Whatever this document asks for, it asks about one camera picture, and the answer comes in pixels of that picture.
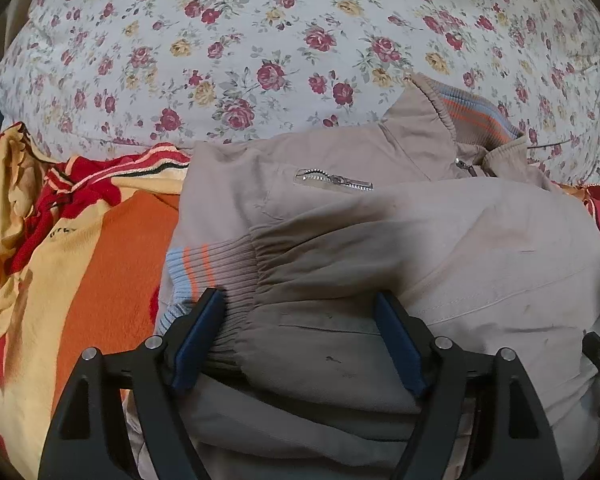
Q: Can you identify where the beige zip jacket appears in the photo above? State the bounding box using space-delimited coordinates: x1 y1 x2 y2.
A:
156 75 600 479

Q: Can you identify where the orange yellow red blanket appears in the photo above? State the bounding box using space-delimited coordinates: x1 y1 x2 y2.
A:
0 121 600 480

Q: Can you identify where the floral white quilt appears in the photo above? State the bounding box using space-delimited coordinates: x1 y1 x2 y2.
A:
0 0 600 184

